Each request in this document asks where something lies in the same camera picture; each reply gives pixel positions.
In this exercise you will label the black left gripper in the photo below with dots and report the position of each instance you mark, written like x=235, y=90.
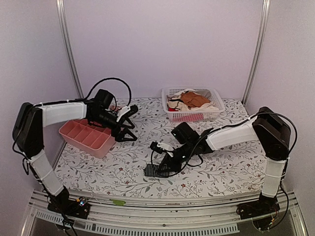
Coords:
x=121, y=135

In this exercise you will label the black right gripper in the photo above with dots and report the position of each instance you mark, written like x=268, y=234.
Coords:
x=172, y=163

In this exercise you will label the navy striped underwear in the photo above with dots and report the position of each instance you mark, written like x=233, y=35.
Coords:
x=150, y=170

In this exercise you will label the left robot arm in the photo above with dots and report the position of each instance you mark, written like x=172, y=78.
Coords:
x=28, y=139

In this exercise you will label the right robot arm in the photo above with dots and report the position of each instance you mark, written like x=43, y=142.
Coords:
x=275, y=133

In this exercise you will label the red patterned bowl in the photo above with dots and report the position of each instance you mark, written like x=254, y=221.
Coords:
x=114, y=108

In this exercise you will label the pink plastic divider box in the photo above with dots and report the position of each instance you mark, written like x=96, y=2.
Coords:
x=93, y=140

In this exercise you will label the green leaf scrap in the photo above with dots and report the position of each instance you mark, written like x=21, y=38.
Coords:
x=118, y=202

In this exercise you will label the white plastic laundry basket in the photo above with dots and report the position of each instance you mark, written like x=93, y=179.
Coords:
x=192, y=116

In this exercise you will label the pile of clothes in basket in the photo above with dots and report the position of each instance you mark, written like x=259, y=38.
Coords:
x=191, y=101

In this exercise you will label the floral table mat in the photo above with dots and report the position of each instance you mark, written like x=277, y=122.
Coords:
x=232, y=170

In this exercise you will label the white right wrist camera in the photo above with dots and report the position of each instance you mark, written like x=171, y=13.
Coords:
x=161, y=148

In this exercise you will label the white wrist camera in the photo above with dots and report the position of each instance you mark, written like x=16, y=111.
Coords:
x=126, y=112
x=161, y=148

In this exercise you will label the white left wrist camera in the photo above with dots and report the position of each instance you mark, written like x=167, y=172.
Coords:
x=126, y=112

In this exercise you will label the front aluminium rail base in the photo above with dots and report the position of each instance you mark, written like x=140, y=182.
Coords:
x=207, y=216

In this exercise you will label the left aluminium frame post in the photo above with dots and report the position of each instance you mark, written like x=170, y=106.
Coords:
x=68, y=47

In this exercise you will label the aluminium frame post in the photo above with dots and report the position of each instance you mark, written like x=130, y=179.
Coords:
x=68, y=47
x=258, y=48

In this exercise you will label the right aluminium frame post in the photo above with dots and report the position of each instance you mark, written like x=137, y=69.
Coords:
x=258, y=48

